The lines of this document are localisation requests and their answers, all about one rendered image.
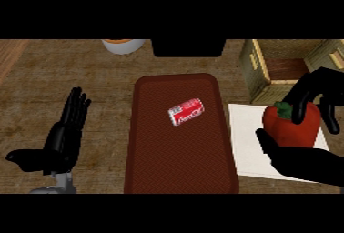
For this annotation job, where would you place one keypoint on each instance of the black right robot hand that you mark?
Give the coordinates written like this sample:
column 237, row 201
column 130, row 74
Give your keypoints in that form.
column 309, row 164

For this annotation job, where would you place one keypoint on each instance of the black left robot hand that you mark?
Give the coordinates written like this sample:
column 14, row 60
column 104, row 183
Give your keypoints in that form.
column 62, row 142

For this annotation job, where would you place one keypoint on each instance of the red bell pepper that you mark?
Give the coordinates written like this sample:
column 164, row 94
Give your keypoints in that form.
column 291, row 127

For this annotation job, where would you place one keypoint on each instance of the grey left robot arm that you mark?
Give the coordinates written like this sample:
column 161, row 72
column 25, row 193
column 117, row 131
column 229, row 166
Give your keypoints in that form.
column 58, row 184

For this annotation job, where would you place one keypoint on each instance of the brown woven placemat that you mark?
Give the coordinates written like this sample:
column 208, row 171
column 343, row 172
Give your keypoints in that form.
column 179, row 151

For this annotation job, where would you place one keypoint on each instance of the wicker basket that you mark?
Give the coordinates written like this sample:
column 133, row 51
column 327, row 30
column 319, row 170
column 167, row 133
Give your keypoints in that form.
column 287, row 66

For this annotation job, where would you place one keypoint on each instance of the red soda can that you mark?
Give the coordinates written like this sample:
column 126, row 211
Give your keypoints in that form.
column 186, row 111

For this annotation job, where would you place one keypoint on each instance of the white cup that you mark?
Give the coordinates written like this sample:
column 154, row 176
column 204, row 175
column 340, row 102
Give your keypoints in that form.
column 123, row 46

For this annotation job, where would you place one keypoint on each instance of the black appliance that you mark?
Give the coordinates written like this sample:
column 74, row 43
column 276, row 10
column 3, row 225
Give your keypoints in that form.
column 188, row 48

